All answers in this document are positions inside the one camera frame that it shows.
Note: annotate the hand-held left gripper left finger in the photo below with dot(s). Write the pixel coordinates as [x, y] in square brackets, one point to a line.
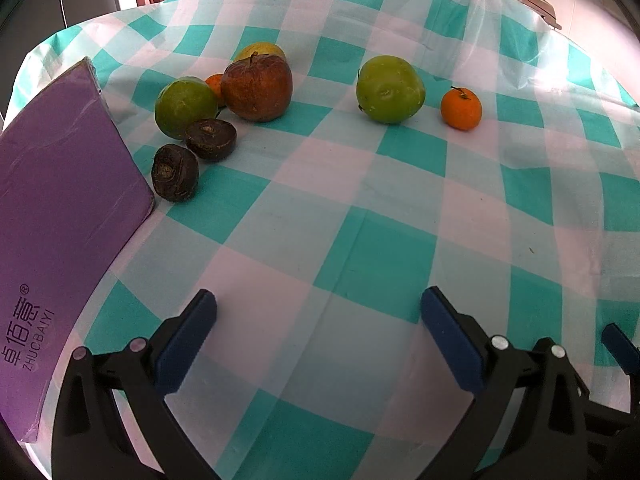
[185, 340]

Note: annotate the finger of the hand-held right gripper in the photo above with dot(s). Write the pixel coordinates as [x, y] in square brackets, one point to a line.
[620, 347]

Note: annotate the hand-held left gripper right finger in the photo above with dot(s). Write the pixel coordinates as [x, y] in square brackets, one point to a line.
[452, 340]

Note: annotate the dark brown water chestnut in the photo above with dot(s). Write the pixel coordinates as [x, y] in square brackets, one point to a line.
[175, 172]
[211, 140]

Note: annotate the purple cardboard box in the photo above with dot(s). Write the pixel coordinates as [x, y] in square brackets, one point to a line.
[60, 210]

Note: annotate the orange mandarin with stem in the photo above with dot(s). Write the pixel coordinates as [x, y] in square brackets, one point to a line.
[461, 110]

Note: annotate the green tomato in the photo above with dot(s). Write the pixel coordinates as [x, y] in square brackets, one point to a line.
[182, 107]
[390, 89]

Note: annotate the brown red apple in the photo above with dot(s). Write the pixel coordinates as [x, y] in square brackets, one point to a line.
[257, 87]

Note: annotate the yellow green pear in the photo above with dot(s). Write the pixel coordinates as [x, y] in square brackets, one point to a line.
[260, 51]

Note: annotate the grey kitchen appliance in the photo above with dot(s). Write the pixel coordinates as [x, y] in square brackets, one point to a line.
[530, 0]

